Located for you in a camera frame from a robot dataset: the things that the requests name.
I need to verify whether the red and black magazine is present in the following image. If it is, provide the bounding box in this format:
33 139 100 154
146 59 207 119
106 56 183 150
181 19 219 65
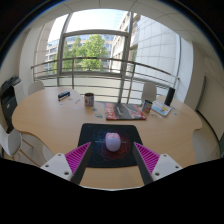
104 101 148 122

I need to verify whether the white mug with blue print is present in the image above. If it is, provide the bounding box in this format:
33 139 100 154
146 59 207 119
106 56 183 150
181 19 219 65
141 99 154 115

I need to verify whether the white and blue booklet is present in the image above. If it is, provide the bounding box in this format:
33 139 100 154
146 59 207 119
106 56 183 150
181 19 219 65
151 99 173 118

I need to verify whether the white chair with wooden legs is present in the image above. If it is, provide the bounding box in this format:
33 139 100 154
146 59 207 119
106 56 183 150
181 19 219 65
0 124 42 167

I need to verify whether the black mouse pad with swirls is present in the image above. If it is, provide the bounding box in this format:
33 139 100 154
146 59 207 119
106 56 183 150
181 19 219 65
77 122 144 169

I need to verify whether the green tree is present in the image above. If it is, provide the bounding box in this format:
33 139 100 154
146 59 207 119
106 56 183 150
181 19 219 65
61 33 109 72

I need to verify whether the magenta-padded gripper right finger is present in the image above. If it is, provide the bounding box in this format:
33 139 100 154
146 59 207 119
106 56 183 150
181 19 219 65
132 142 184 186

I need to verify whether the black and white printer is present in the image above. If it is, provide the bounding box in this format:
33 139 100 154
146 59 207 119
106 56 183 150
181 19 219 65
0 75 25 133

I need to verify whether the pink and lilac computer mouse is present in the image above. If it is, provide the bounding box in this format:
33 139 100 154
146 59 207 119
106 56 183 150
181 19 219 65
104 131 122 153

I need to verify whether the grey metal balcony railing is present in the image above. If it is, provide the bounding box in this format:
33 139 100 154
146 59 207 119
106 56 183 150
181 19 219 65
30 56 181 102

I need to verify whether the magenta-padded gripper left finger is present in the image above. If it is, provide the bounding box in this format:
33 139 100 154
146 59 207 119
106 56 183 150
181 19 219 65
40 141 94 186

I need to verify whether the white mug with strawberry print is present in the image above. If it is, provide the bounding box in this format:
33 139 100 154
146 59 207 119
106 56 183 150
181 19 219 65
83 92 96 108

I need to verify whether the black cylindrical bottle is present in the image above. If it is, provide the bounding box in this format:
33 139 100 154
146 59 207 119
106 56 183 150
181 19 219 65
163 86 176 107

